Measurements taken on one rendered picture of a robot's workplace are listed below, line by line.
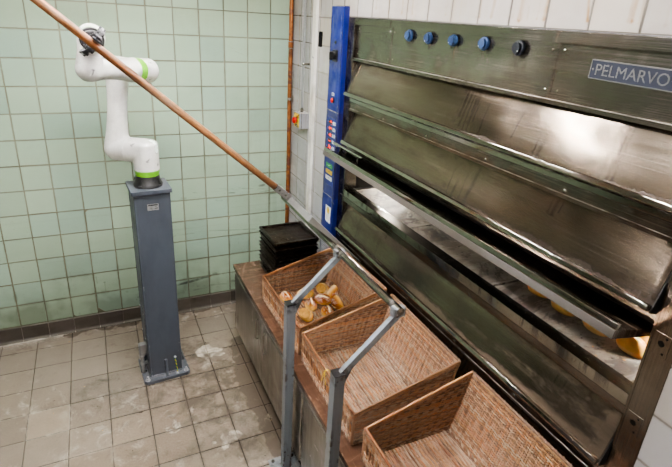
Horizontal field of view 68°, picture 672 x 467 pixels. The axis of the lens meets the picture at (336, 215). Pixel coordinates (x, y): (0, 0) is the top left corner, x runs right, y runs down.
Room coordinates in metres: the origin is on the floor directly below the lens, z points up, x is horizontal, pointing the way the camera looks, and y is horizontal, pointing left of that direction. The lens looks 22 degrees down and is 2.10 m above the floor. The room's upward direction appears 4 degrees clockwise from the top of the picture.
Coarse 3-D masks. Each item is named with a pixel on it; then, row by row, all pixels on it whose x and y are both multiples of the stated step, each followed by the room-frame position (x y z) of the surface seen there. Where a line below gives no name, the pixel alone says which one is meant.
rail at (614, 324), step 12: (336, 156) 2.51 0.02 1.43; (360, 168) 2.28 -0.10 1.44; (396, 192) 1.98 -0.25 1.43; (420, 204) 1.83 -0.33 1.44; (432, 216) 1.75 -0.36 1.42; (456, 228) 1.62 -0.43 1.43; (480, 240) 1.51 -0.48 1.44; (492, 252) 1.45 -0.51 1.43; (516, 264) 1.36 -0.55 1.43; (528, 276) 1.31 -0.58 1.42; (540, 276) 1.28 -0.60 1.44; (552, 288) 1.23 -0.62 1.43; (576, 300) 1.16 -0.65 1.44; (588, 312) 1.12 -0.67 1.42; (600, 312) 1.10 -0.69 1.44; (612, 324) 1.06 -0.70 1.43
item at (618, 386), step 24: (384, 216) 2.33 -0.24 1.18; (408, 240) 2.11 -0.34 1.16; (456, 264) 1.85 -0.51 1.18; (480, 288) 1.66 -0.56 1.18; (504, 312) 1.54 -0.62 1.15; (528, 312) 1.51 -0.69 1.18; (552, 336) 1.37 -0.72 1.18; (576, 360) 1.27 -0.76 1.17; (600, 360) 1.26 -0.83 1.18; (600, 384) 1.19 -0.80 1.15; (624, 384) 1.15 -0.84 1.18
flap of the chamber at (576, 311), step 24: (384, 192) 2.05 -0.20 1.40; (408, 192) 2.08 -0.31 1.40; (456, 216) 1.84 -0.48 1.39; (504, 240) 1.65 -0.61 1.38; (504, 264) 1.40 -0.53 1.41; (528, 264) 1.43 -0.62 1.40; (576, 288) 1.30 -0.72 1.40; (576, 312) 1.15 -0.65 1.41; (624, 312) 1.19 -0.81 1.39; (624, 336) 1.07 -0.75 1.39
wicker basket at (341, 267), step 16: (320, 256) 2.61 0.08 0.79; (272, 272) 2.48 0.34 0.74; (304, 272) 2.57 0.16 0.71; (336, 272) 2.59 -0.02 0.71; (352, 272) 2.46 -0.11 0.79; (368, 272) 2.34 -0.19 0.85; (272, 288) 2.32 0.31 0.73; (288, 288) 2.53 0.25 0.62; (352, 288) 2.41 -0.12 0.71; (368, 288) 2.29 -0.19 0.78; (384, 288) 2.19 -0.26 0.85; (272, 304) 2.31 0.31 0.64; (304, 304) 2.41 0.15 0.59; (352, 304) 2.10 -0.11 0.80; (320, 320) 2.02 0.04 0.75
